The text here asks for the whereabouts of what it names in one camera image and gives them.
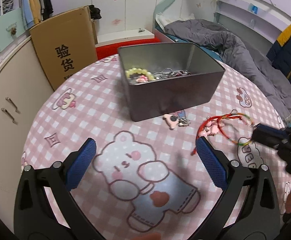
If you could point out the folded grey clothes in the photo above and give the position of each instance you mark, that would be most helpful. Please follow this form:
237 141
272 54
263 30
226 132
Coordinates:
7 3

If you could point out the grey metal box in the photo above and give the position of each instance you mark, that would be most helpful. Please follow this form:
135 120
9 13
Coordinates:
173 97

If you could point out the pine cone ornament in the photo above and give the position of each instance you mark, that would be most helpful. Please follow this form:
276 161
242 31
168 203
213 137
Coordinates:
13 31

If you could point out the black cloth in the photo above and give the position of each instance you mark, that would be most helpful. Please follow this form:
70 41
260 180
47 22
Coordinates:
94 12

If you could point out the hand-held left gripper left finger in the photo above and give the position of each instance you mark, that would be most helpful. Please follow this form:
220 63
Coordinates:
81 165

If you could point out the light blue hoodie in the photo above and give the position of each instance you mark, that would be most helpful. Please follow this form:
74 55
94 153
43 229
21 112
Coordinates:
25 2

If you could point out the white pillow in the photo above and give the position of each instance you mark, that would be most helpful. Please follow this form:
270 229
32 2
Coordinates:
165 20

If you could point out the teal drawer unit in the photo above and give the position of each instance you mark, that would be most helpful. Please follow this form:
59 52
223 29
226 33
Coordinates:
0 30

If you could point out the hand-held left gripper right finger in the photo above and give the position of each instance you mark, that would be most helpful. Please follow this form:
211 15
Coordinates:
211 165

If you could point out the red bench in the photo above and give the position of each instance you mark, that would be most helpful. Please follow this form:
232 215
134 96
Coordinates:
110 48

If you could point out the large cardboard box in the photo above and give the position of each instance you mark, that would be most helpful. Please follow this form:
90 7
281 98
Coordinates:
60 37

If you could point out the yellow hoodie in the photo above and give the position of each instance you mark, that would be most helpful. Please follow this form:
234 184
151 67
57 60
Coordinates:
34 2

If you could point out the pink checked tablecloth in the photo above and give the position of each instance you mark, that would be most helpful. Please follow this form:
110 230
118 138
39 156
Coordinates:
85 110

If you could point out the white board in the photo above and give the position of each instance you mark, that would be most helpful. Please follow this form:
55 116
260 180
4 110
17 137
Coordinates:
120 36

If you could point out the beige cabinet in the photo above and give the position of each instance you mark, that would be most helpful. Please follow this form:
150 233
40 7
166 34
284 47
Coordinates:
10 85

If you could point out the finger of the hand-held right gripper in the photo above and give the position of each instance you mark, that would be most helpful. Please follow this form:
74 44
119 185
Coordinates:
268 140
280 133

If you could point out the small butterfly sticker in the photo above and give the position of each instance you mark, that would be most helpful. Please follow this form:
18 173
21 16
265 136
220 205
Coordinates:
198 4

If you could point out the pale pink butterfly sticker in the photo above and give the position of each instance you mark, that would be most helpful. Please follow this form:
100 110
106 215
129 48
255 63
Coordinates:
116 21

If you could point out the yellow navy jacket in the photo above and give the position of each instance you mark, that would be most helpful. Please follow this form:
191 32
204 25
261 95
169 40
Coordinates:
285 55

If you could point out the blue small box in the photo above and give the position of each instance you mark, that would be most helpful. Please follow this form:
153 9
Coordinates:
253 8

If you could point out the white wardrobe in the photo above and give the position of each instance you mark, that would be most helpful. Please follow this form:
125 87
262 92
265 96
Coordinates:
135 5

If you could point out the pink bow charm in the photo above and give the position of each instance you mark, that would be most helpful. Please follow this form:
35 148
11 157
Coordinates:
141 79

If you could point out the grey duvet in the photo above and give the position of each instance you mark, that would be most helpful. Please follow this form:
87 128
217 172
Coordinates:
235 52

